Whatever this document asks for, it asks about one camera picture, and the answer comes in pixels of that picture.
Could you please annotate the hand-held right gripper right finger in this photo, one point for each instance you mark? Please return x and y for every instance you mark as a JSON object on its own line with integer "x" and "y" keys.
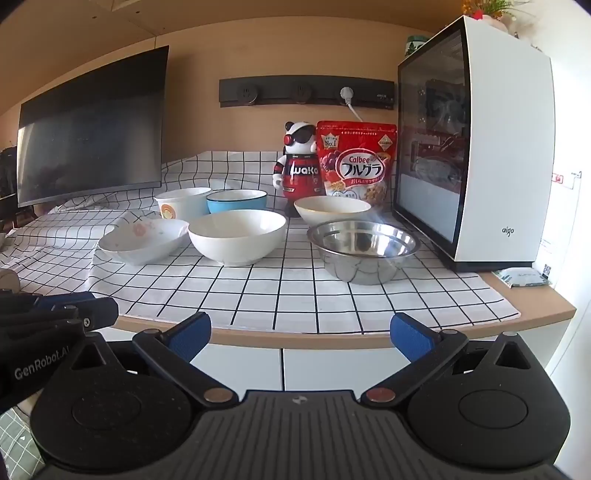
{"x": 411, "y": 337}

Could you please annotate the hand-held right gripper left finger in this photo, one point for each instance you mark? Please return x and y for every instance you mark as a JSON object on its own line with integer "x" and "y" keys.
{"x": 189, "y": 336}

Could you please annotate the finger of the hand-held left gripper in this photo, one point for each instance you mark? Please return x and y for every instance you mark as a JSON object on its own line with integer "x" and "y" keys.
{"x": 101, "y": 311}
{"x": 64, "y": 299}

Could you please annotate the blue bowl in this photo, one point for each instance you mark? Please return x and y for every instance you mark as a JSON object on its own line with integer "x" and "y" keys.
{"x": 235, "y": 205}

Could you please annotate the stainless steel bowl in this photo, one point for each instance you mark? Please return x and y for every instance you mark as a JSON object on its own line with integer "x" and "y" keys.
{"x": 364, "y": 267}

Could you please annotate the white floral plate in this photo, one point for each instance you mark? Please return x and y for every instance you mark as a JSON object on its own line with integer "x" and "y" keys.
{"x": 143, "y": 237}

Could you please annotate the white checked tablecloth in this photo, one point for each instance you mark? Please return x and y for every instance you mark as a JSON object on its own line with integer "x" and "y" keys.
{"x": 277, "y": 295}

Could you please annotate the tissue packet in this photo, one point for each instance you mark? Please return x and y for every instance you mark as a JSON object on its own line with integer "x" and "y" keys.
{"x": 521, "y": 277}

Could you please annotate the large white plastic bowl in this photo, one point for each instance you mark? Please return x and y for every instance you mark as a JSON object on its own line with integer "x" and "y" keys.
{"x": 184, "y": 205}

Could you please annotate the white bowl with gold rim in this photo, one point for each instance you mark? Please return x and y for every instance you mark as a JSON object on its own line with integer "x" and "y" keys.
{"x": 332, "y": 210}

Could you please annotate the black monitor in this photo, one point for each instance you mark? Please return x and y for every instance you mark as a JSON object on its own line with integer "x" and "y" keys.
{"x": 92, "y": 129}

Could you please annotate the red cereal bag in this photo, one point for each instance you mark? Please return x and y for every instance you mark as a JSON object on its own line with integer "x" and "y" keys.
{"x": 355, "y": 157}

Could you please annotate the red panda robot figure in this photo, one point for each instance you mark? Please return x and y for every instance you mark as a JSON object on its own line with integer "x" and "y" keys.
{"x": 300, "y": 175}

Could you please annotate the white computer case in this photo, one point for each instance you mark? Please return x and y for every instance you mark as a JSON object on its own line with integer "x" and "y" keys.
{"x": 503, "y": 138}

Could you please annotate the green can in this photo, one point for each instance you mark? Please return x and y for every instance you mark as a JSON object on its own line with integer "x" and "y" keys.
{"x": 415, "y": 46}

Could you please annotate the potted plant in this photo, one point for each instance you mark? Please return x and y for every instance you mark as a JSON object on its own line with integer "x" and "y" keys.
{"x": 491, "y": 14}

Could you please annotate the red and white wall sticker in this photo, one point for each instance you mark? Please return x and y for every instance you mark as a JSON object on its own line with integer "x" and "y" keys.
{"x": 561, "y": 179}

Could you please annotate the black wall power strip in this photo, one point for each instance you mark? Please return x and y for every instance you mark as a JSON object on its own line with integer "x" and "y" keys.
{"x": 277, "y": 92}

